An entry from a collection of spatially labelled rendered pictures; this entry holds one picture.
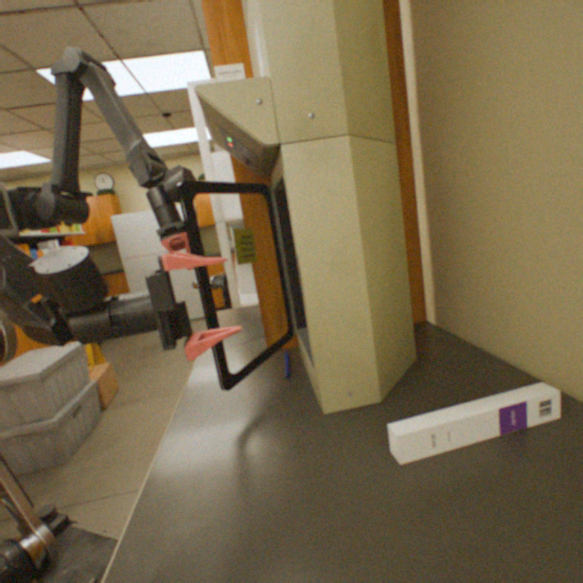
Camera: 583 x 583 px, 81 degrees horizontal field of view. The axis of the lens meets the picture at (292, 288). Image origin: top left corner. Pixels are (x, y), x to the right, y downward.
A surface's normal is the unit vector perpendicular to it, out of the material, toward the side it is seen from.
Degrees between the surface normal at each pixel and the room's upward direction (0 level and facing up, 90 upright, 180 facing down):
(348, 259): 90
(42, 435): 95
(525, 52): 90
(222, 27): 90
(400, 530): 0
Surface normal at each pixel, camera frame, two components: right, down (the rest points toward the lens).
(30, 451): 0.15, 0.26
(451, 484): -0.16, -0.97
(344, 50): 0.78, 0.00
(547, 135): -0.98, 0.18
